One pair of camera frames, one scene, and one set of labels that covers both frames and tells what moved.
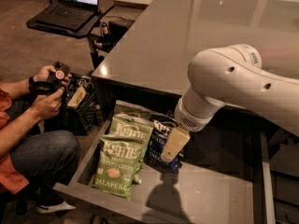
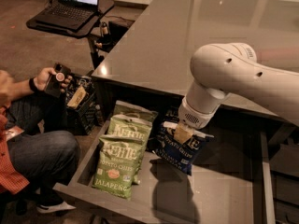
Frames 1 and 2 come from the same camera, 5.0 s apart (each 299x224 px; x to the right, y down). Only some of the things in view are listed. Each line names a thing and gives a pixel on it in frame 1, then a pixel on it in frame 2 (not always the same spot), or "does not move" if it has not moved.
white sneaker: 64,205 does not move
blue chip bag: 153,152 to 180,156
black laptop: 75,7 does not move
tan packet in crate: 77,98 does not move
